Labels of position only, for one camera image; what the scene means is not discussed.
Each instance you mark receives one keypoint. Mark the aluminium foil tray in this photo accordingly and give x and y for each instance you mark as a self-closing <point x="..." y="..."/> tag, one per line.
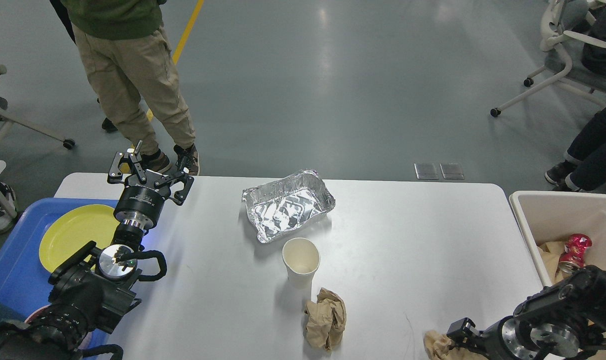
<point x="285" y="205"/>

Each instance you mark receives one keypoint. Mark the blue plastic tray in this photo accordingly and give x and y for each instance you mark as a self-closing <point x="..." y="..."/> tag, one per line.
<point x="24" y="282"/>

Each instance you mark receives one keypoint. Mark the crumpled brown paper ball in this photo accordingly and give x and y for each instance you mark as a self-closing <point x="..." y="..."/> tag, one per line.
<point x="326" y="320"/>

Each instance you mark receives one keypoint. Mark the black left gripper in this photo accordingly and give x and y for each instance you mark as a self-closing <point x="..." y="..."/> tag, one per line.
<point x="140" y="205"/>

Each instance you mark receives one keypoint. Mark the pink mug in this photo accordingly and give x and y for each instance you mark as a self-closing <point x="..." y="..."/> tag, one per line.
<point x="85" y="344"/>

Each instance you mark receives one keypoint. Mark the floor outlet plate right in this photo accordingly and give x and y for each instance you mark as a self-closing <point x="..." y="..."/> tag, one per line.
<point x="452" y="171"/>

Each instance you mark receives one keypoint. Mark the floor outlet plate left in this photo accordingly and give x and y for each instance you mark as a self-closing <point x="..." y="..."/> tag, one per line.
<point x="426" y="171"/>

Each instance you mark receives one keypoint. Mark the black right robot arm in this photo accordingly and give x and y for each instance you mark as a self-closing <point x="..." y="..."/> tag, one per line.
<point x="567" y="320"/>

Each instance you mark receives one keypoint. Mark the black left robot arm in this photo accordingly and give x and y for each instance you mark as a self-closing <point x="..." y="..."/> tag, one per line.
<point x="92" y="289"/>

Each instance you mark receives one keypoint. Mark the brown paper wad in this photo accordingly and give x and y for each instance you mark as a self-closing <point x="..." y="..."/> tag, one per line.
<point x="440" y="347"/>

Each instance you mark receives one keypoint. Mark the large brown paper bag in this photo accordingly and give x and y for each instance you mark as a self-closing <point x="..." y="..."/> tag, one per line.
<point x="550" y="253"/>

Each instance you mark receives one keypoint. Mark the floor outlet plate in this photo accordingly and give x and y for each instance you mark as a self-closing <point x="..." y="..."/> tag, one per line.
<point x="452" y="171"/>
<point x="426" y="171"/>

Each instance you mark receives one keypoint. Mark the person in khaki trousers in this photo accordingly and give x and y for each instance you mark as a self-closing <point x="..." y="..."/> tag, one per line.
<point x="127" y="58"/>

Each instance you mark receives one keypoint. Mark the white plastic bin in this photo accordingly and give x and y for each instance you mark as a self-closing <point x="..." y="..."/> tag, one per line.
<point x="552" y="216"/>

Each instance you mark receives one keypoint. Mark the white paper cup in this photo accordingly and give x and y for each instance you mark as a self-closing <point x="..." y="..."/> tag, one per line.
<point x="302" y="260"/>

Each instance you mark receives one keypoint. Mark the crushed red can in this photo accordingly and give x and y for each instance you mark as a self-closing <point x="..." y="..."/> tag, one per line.
<point x="573" y="257"/>

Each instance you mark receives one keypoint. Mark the yellow plate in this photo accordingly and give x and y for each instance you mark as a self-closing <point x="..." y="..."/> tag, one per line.
<point x="73" y="230"/>

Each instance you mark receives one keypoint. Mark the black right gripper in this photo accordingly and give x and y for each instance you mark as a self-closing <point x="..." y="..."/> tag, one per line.
<point x="506" y="339"/>

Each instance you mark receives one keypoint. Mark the person in black trackpants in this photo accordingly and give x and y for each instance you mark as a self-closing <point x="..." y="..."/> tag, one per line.
<point x="63" y="16"/>

